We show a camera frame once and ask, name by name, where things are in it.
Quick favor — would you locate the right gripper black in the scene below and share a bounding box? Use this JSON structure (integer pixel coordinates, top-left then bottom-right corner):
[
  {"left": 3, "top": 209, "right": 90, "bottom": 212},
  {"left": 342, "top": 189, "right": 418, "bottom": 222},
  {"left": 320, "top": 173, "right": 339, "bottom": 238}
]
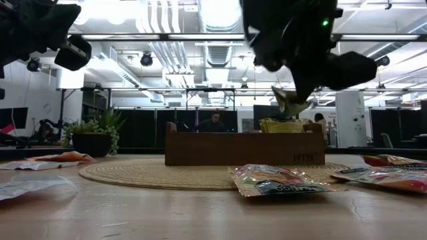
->
[{"left": 240, "top": 0, "right": 378, "bottom": 103}]

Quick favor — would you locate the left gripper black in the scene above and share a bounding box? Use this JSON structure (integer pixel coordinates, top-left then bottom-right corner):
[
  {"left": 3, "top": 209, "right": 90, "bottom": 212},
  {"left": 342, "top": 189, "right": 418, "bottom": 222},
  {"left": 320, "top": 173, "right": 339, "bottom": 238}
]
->
[{"left": 0, "top": 0, "right": 93, "bottom": 79}]

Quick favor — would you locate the yellow green lemon tea packet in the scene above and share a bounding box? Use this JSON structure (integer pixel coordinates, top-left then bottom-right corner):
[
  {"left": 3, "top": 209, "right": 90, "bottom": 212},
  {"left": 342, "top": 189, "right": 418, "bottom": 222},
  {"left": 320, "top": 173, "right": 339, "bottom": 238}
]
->
[
  {"left": 271, "top": 85, "right": 310, "bottom": 118},
  {"left": 259, "top": 117, "right": 306, "bottom": 134}
]

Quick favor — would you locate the brown wooden tea box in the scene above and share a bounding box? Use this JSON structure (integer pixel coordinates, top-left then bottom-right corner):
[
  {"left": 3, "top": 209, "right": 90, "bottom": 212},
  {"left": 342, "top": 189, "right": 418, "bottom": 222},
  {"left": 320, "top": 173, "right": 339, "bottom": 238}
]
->
[{"left": 164, "top": 121, "right": 326, "bottom": 167}]

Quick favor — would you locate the orange red mango tea packet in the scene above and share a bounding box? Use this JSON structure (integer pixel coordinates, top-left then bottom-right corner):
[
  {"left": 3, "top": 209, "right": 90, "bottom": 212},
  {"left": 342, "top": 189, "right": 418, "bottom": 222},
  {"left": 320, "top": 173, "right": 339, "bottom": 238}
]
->
[
  {"left": 362, "top": 154, "right": 427, "bottom": 168},
  {"left": 330, "top": 165, "right": 427, "bottom": 195}
]

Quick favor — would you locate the white orange tea packet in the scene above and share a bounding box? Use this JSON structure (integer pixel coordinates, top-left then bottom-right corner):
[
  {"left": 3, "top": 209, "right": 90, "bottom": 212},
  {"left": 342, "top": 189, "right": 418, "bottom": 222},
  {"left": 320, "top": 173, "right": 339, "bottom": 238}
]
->
[
  {"left": 0, "top": 160, "right": 80, "bottom": 171},
  {"left": 33, "top": 151, "right": 98, "bottom": 164},
  {"left": 0, "top": 175, "right": 80, "bottom": 202}
]

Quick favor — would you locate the person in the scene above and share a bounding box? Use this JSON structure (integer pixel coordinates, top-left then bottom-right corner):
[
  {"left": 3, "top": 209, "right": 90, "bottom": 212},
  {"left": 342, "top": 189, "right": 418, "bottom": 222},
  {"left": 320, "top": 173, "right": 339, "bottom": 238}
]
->
[
  {"left": 312, "top": 112, "right": 330, "bottom": 135},
  {"left": 194, "top": 112, "right": 228, "bottom": 133},
  {"left": 35, "top": 118, "right": 67, "bottom": 145}
]

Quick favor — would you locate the black monitor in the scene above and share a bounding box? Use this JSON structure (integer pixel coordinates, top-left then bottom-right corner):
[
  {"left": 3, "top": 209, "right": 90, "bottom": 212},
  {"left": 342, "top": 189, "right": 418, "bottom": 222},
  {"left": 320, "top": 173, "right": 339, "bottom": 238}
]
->
[
  {"left": 0, "top": 107, "right": 29, "bottom": 130},
  {"left": 252, "top": 104, "right": 282, "bottom": 131}
]

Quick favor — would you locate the white column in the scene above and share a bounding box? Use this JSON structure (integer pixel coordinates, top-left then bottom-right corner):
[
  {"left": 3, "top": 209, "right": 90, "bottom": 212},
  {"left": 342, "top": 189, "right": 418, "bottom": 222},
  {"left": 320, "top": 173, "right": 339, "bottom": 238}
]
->
[{"left": 335, "top": 91, "right": 368, "bottom": 149}]

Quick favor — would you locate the grey office chair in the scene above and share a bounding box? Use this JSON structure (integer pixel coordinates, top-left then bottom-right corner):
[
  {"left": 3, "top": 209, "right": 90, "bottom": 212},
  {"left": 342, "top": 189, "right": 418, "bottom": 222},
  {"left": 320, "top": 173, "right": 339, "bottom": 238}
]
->
[{"left": 379, "top": 132, "right": 395, "bottom": 149}]

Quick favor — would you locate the black partition panel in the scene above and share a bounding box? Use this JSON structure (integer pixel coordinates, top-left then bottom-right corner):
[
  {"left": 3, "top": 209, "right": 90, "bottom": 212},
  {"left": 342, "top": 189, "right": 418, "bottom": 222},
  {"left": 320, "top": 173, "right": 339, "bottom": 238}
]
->
[
  {"left": 369, "top": 108, "right": 427, "bottom": 150},
  {"left": 115, "top": 109, "right": 240, "bottom": 150}
]

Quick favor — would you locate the clear mango snack packet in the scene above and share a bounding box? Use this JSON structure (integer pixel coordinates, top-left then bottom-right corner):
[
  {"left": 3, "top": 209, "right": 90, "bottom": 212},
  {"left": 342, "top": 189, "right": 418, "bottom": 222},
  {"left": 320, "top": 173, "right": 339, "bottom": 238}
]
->
[{"left": 228, "top": 163, "right": 338, "bottom": 198}]

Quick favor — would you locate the black overhead beam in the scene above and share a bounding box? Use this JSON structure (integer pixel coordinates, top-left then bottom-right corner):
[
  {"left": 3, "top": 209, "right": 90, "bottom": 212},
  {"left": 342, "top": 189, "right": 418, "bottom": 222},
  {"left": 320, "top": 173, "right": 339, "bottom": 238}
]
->
[{"left": 68, "top": 32, "right": 427, "bottom": 43}]

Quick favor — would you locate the potted green succulent plant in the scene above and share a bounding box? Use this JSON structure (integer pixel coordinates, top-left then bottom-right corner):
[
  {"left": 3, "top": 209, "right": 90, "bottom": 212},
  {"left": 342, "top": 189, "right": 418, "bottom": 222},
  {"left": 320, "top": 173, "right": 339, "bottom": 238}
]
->
[{"left": 62, "top": 105, "right": 127, "bottom": 158}]

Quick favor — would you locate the round woven beige placemat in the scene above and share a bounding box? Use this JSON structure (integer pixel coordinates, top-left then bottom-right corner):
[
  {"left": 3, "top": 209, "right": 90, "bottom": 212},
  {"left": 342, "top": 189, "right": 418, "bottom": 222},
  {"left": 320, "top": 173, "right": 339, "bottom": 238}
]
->
[{"left": 79, "top": 157, "right": 350, "bottom": 191}]

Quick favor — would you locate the silver ventilation duct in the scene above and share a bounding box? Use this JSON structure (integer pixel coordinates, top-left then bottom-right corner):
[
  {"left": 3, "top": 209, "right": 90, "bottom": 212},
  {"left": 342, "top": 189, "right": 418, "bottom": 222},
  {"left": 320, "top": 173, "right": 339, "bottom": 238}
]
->
[{"left": 196, "top": 0, "right": 244, "bottom": 69}]

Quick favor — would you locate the black aluminium table frame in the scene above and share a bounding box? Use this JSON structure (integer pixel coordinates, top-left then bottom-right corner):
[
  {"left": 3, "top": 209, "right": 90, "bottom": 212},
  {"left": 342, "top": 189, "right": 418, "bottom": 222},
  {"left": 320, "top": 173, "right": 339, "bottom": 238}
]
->
[{"left": 0, "top": 146, "right": 427, "bottom": 161}]

